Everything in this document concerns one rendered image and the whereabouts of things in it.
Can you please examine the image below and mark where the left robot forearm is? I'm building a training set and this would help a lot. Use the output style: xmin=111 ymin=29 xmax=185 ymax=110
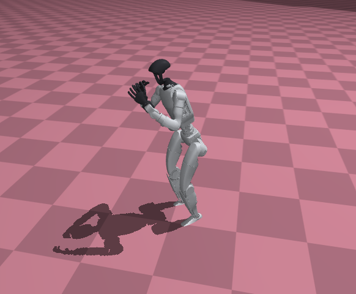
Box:
xmin=144 ymin=104 xmax=179 ymax=130

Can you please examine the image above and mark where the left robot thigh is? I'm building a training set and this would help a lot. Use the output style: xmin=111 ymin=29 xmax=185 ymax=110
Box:
xmin=179 ymin=138 xmax=207 ymax=195

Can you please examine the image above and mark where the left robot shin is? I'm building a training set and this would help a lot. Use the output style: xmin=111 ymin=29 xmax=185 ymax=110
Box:
xmin=179 ymin=185 xmax=198 ymax=219

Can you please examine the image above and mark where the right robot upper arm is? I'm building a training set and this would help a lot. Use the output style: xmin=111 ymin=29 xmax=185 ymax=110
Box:
xmin=150 ymin=85 xmax=162 ymax=107

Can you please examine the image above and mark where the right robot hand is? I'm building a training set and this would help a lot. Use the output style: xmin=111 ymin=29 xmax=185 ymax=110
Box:
xmin=134 ymin=80 xmax=149 ymax=95

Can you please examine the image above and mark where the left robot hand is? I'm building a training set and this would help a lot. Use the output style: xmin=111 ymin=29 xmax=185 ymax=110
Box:
xmin=128 ymin=83 xmax=155 ymax=113

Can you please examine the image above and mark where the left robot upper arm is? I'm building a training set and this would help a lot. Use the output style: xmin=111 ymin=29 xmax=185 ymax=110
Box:
xmin=169 ymin=89 xmax=187 ymax=131

